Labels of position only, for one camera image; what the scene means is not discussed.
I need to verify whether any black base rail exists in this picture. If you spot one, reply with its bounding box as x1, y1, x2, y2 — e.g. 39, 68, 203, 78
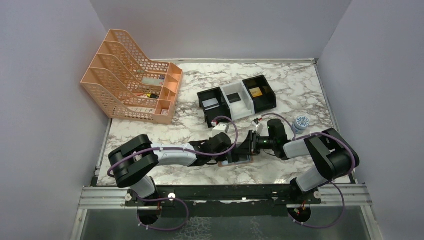
79, 183, 372, 220

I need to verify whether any tan leather card holder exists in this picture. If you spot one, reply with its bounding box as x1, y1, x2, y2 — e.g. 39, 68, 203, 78
218, 155, 254, 167

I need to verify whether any silver card in bin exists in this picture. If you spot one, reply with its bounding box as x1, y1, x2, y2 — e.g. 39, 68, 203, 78
202, 98, 220, 111

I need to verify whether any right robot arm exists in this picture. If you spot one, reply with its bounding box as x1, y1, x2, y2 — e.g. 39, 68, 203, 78
231, 119, 360, 204

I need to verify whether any left black bin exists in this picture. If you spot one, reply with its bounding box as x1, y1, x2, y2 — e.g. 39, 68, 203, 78
197, 87, 232, 128

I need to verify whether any gold card in bin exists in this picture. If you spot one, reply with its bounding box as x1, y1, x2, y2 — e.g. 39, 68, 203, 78
249, 87, 263, 98

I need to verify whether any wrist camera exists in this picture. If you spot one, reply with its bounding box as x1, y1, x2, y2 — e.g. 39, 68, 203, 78
251, 117, 264, 134
211, 121, 229, 136

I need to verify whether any small blue white jar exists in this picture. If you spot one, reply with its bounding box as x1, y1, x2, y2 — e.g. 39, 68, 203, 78
292, 115, 310, 135

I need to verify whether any white middle bin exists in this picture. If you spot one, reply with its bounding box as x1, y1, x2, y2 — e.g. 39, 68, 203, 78
220, 81, 255, 121

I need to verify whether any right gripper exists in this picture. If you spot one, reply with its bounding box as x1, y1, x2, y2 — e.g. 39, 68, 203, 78
234, 129, 276, 155

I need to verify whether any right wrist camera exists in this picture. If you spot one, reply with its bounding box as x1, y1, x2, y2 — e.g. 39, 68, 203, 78
251, 117, 264, 134

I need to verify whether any right black bin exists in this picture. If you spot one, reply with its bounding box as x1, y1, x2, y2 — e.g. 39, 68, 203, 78
242, 75, 277, 114

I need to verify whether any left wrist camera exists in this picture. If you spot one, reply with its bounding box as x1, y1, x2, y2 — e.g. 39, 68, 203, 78
211, 121, 229, 136

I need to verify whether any black bin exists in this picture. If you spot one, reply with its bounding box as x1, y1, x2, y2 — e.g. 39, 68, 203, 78
197, 87, 232, 128
242, 75, 277, 114

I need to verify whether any orange plastic file organizer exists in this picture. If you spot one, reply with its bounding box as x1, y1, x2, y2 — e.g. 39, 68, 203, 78
80, 29, 184, 125

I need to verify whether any black card in bin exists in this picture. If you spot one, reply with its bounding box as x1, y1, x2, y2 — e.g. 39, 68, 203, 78
226, 92, 241, 104

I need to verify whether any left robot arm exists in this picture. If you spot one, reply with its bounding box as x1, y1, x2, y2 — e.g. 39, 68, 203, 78
107, 133, 235, 206

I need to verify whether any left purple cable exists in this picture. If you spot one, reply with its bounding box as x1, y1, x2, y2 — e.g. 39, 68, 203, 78
105, 115, 239, 232

